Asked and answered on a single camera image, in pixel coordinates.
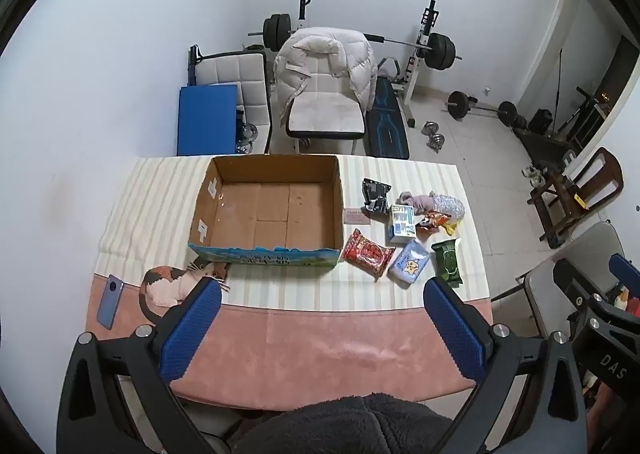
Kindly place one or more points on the grey folding chair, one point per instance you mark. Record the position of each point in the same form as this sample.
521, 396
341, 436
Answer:
565, 254

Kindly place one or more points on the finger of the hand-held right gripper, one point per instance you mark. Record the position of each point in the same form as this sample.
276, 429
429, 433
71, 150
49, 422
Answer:
575, 284
625, 268

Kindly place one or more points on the person's dark fleece clothing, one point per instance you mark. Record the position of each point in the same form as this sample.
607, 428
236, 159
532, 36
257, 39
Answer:
340, 426

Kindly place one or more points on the black foil packet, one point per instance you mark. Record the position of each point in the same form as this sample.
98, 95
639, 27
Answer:
376, 194

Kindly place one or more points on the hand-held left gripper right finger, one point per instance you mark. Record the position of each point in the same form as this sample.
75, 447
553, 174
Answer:
452, 329

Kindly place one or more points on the pair of shoes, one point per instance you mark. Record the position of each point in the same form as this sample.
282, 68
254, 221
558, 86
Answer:
534, 174

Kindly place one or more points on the white puffer jacket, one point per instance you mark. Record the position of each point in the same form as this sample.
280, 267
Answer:
325, 52

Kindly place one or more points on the blue smartphone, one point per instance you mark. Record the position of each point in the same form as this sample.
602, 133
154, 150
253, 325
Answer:
109, 301

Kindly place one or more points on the white and blue carton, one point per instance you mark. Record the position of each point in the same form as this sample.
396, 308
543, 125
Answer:
401, 226

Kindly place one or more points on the small yellow wrapper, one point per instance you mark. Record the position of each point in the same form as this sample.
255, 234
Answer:
451, 230

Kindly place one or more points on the pink cloth toy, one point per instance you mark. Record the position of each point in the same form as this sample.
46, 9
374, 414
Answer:
417, 200

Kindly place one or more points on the dark wooden chair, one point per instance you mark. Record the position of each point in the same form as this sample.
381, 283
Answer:
590, 184

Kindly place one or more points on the green wet wipes pack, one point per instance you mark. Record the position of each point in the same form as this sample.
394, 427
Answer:
446, 264

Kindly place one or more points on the white padded chair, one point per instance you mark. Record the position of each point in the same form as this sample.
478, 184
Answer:
325, 117
235, 69

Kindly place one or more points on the silver and yellow scouring pad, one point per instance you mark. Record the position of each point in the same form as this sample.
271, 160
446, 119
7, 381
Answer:
450, 207

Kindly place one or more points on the orange snack packet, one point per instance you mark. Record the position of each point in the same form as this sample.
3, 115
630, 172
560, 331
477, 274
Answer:
432, 220

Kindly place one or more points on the red snack packet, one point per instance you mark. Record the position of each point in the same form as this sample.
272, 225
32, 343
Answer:
367, 254

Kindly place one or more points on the chrome dumbbell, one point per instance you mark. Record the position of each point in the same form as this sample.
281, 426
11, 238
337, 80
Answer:
438, 141
246, 137
429, 128

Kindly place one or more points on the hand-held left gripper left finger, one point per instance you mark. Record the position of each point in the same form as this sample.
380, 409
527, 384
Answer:
192, 329

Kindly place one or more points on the white barbell rack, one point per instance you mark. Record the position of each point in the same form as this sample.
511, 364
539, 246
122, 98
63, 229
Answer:
422, 34

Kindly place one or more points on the light blue tissue pack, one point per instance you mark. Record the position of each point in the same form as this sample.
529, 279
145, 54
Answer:
410, 264

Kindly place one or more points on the black weight bench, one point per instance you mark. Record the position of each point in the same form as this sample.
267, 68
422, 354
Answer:
386, 127

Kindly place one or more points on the cardboard box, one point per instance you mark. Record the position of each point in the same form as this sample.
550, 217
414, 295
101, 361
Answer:
272, 209

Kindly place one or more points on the striped cat print tablecloth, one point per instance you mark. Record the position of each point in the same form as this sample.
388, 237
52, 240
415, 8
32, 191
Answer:
320, 334

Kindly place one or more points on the small pink card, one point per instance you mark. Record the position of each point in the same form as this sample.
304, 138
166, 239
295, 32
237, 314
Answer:
356, 215

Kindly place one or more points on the short barbell with black plates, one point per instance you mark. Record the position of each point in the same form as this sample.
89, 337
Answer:
506, 113

